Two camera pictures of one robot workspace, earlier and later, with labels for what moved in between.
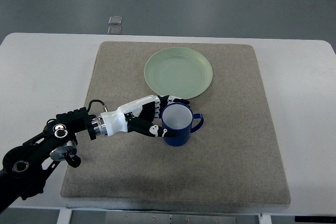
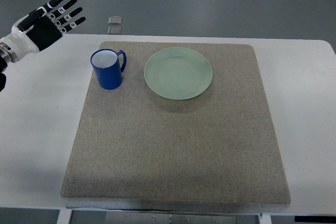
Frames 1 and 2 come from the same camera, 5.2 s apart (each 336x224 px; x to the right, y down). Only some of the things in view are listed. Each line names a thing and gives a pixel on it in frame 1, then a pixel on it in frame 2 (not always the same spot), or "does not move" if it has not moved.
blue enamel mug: x=178 y=118 → x=105 y=64
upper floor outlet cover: x=115 y=20 does not move
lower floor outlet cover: x=114 y=30 does not move
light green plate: x=178 y=72 does not move
